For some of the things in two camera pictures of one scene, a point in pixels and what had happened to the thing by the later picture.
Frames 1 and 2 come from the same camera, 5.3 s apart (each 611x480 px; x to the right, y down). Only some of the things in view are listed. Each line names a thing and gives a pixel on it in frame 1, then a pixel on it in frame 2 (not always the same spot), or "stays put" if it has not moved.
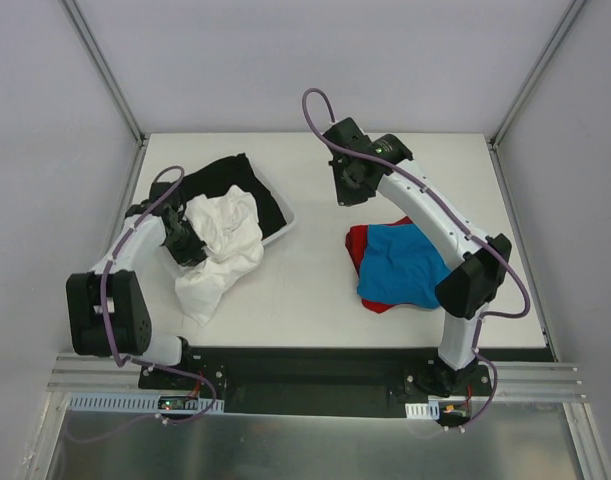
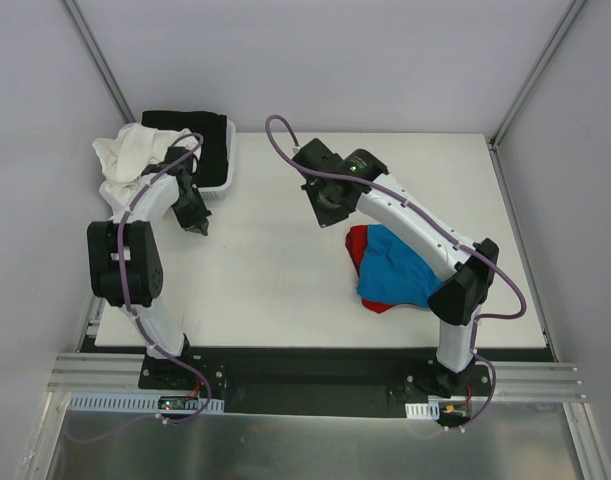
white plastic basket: (172, 261) → (211, 192)
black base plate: (304, 381) stays put
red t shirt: (356, 238) stays put
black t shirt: (217, 179) → (212, 127)
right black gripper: (347, 185) → (315, 163)
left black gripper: (188, 245) → (193, 218)
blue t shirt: (398, 264) stays put
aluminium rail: (518, 380) stays put
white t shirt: (226, 224) → (131, 150)
